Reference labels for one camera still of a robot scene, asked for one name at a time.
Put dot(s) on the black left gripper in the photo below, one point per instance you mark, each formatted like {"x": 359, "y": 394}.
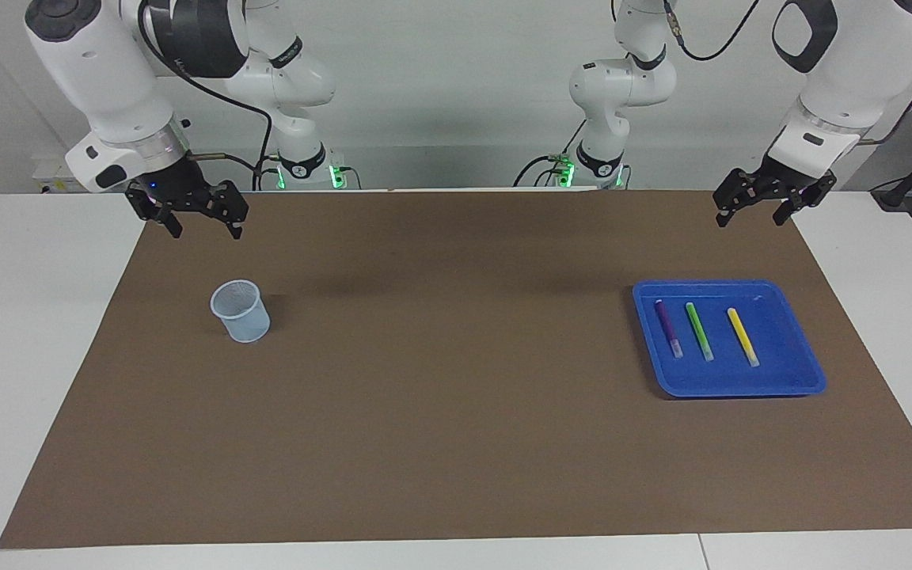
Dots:
{"x": 784, "y": 178}

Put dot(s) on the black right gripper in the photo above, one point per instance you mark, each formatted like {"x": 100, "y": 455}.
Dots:
{"x": 175, "y": 186}

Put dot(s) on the yellow pen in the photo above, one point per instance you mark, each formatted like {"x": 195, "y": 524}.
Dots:
{"x": 742, "y": 335}

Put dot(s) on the green pen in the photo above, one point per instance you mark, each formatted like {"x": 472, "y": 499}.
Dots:
{"x": 698, "y": 328}

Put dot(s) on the purple pen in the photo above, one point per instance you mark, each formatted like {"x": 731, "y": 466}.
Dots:
{"x": 668, "y": 326}

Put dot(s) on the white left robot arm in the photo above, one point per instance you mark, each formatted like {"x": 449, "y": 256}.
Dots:
{"x": 844, "y": 71}

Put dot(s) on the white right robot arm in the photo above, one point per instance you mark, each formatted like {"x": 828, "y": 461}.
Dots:
{"x": 100, "y": 71}

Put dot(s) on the translucent plastic cup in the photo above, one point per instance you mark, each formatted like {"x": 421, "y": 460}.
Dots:
{"x": 242, "y": 317}

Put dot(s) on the blue plastic tray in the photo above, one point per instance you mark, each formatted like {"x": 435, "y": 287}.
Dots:
{"x": 788, "y": 372}

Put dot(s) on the brown table mat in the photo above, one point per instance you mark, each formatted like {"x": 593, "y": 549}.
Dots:
{"x": 456, "y": 412}

